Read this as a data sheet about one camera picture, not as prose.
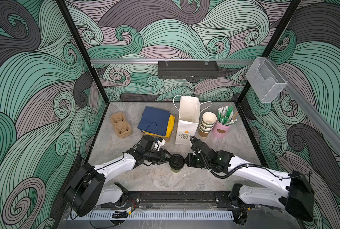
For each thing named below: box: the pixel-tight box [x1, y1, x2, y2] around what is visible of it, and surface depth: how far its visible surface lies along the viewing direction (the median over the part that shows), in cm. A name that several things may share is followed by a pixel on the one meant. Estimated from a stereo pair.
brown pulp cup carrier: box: [110, 112, 132, 139], surface depth 100 cm
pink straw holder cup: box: [212, 120, 232, 139], surface depth 93 cm
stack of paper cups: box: [198, 111, 218, 138], surface depth 89 cm
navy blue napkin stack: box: [137, 106, 171, 136], surface depth 106 cm
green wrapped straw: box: [225, 105, 234, 125], surface depth 92 cm
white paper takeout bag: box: [175, 95, 201, 146], surface depth 87 cm
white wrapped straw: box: [217, 106, 224, 123], surface depth 89 cm
